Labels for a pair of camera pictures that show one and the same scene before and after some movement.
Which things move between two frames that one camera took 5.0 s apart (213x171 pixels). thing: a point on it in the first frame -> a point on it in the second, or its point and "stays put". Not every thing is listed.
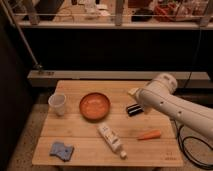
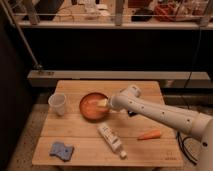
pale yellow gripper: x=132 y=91 -> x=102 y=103
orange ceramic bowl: x=94 y=107 stays put
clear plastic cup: x=57 y=101 stays put
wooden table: x=98 y=123 stays put
